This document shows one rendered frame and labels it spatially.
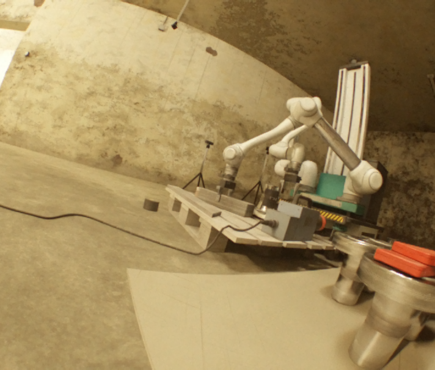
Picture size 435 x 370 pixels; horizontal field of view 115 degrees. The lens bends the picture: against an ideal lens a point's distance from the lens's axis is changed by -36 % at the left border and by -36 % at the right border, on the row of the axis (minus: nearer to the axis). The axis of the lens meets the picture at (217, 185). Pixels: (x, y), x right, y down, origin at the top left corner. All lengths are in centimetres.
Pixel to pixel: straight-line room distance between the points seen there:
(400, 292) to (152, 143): 348
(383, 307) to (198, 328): 39
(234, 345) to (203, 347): 7
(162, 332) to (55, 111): 357
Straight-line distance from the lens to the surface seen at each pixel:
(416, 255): 48
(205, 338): 47
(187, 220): 126
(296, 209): 103
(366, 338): 55
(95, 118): 359
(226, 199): 142
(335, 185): 185
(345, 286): 85
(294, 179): 159
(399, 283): 43
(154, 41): 405
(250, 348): 49
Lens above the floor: 32
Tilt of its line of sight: 1 degrees down
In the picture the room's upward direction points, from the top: 16 degrees clockwise
